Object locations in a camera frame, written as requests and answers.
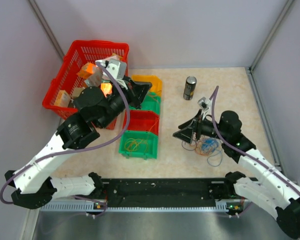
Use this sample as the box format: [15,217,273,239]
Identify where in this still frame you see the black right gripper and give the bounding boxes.
[173,109,229,144]

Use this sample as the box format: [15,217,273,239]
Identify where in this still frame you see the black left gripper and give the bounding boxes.
[98,76,153,130]

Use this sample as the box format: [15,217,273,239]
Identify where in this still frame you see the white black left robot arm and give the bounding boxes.
[4,76,152,210]

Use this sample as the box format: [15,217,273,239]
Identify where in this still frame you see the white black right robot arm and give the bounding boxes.
[172,110,300,239]

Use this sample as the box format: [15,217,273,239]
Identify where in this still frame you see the green plastic bin upper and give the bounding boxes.
[137,94,161,115]

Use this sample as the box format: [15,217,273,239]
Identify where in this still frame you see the green plastic bin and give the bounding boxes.
[118,130,159,160]
[137,94,161,115]

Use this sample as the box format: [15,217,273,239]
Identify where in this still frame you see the yellow plastic bin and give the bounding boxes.
[131,75,163,97]

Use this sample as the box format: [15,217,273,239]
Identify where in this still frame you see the bright orange box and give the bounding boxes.
[100,82,113,97]

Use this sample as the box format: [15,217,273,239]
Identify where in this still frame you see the red plastic bin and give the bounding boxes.
[127,110,160,136]

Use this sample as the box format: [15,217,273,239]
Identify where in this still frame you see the dark drink can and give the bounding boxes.
[183,76,197,100]

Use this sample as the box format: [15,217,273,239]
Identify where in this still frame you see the green plastic bin lower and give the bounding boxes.
[118,130,159,160]

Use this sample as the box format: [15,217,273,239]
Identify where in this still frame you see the brown cardboard box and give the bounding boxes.
[71,87,85,100]

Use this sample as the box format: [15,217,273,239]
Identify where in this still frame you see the red plastic basket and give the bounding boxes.
[41,39,130,130]

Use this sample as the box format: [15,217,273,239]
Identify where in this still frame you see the yellow box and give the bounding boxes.
[54,90,71,108]

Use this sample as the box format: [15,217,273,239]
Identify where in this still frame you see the orange wires in red bin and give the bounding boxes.
[144,92,161,136]

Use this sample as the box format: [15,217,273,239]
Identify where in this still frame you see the yellow wires in bin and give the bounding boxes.
[123,137,150,153]

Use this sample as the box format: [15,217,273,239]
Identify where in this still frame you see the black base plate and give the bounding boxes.
[98,178,241,208]

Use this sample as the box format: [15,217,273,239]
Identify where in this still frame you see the grey slotted cable duct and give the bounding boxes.
[39,201,243,213]

